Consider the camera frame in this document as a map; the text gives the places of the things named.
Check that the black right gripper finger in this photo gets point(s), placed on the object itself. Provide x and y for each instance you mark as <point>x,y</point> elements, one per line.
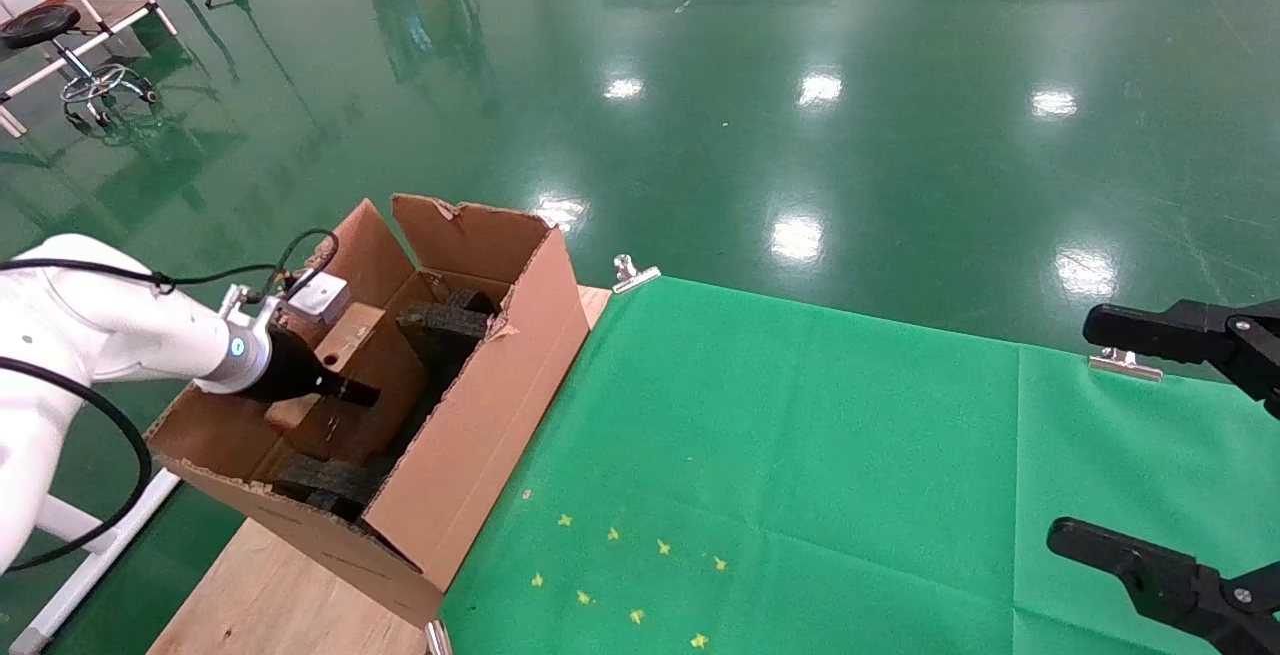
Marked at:
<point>1160,575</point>
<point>1180,333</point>

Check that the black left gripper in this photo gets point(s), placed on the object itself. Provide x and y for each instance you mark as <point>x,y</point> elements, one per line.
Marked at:
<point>290,375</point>

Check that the cardboard sheet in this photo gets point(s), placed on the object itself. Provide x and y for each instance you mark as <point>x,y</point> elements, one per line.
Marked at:
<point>385,375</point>

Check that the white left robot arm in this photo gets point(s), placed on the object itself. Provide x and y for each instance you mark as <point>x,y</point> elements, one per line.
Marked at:
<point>90,335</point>

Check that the large open cardboard carton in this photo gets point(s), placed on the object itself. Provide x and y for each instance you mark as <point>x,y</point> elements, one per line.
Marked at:
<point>480,455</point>

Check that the silver metal clip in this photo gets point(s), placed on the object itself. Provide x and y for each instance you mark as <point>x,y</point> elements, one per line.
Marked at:
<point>635,273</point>
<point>1125,363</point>
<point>436,638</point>

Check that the black foam block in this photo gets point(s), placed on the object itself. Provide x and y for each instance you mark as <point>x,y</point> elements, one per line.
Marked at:
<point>478,301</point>
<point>330,480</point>
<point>440,320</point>

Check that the green cloth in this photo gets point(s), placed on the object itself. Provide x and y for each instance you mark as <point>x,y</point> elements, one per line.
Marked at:
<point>800,455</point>

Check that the black round stool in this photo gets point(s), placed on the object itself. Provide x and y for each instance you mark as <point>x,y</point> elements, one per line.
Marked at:
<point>40,25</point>

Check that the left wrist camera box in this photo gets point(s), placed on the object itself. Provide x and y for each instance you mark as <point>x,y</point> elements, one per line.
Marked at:
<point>318,297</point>

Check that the white table leg frame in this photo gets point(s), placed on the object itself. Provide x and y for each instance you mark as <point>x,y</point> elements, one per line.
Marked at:
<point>100,545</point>

